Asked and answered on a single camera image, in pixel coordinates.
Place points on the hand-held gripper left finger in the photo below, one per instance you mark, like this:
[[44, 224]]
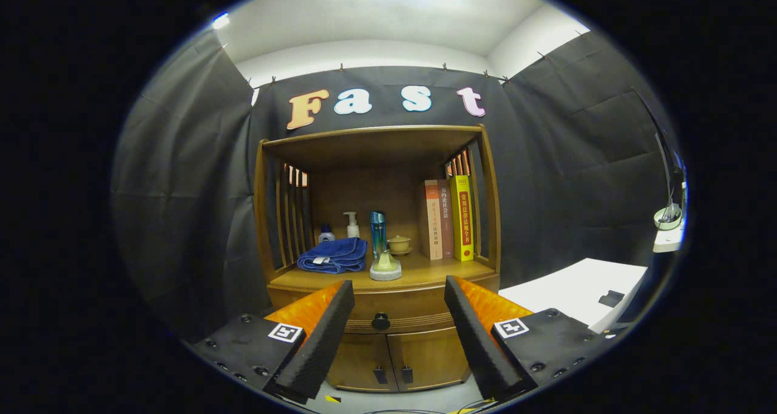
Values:
[[322, 347]]

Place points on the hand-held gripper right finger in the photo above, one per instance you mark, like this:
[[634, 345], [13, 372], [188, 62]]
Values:
[[479, 347]]

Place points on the black round drawer knob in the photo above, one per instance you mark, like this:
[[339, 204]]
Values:
[[380, 322]]

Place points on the wooden drawer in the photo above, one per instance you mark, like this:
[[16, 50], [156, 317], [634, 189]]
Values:
[[400, 308]]

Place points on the pale green ornament grey base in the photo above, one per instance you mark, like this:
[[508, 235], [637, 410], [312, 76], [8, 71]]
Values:
[[386, 271]]

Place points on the wooden cabinet door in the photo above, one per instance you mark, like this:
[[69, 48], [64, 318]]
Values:
[[434, 356], [364, 362]]

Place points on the wooden countertop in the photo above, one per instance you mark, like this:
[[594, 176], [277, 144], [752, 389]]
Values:
[[437, 271]]

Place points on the wooden cabinet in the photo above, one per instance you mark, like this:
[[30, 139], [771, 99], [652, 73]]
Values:
[[370, 147]]

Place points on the blue folded towel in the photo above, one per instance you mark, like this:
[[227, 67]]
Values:
[[334, 255]]

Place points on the white desk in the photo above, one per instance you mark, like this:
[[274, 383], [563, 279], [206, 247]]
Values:
[[564, 289]]

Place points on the small blue-capped lotion bottle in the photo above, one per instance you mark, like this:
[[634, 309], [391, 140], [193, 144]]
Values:
[[326, 237]]

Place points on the white pump bottle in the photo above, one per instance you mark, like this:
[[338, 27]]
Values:
[[352, 230]]

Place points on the yellow book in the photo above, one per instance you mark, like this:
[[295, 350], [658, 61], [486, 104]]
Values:
[[462, 226]]

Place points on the blue glass bottle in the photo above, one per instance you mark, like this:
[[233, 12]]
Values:
[[378, 235]]

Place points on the brown book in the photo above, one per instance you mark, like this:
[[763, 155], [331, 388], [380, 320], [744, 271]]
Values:
[[446, 226]]

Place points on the beige lidded tea cup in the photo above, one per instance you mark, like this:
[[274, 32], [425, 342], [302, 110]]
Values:
[[399, 244]]

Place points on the beige book with orange band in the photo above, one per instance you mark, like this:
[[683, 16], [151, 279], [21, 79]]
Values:
[[432, 226]]

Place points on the black block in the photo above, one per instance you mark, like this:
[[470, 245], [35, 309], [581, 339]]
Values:
[[611, 298]]

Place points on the white shelf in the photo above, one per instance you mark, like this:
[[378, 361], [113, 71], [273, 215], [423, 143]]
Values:
[[668, 243]]

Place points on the white round bowl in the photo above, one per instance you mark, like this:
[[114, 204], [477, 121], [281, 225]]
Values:
[[668, 223]]

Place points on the small ceiling light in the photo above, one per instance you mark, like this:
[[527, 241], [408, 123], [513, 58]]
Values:
[[220, 20]]

